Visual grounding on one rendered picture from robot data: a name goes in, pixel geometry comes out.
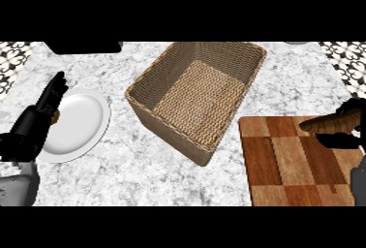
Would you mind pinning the black appliance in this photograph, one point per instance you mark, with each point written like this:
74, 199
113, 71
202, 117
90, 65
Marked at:
82, 47

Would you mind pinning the wooden cutting board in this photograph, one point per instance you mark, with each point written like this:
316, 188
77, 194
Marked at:
296, 164

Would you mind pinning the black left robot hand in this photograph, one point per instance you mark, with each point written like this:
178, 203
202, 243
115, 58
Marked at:
28, 129

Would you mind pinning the white plate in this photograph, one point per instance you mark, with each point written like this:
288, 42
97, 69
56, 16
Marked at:
75, 126

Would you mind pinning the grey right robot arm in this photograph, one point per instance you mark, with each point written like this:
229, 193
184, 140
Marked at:
358, 185

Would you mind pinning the grey round object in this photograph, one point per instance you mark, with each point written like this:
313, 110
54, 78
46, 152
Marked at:
296, 42

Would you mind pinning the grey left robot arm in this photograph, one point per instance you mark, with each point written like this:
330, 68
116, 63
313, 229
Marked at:
16, 189

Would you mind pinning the small brown item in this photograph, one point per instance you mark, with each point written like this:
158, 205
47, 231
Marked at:
54, 117

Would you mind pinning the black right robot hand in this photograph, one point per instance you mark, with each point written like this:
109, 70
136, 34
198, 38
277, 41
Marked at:
344, 140

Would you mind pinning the brown croissant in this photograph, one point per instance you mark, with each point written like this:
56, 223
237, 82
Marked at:
333, 122

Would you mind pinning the wicker basket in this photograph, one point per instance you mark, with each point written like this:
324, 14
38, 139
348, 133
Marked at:
196, 100

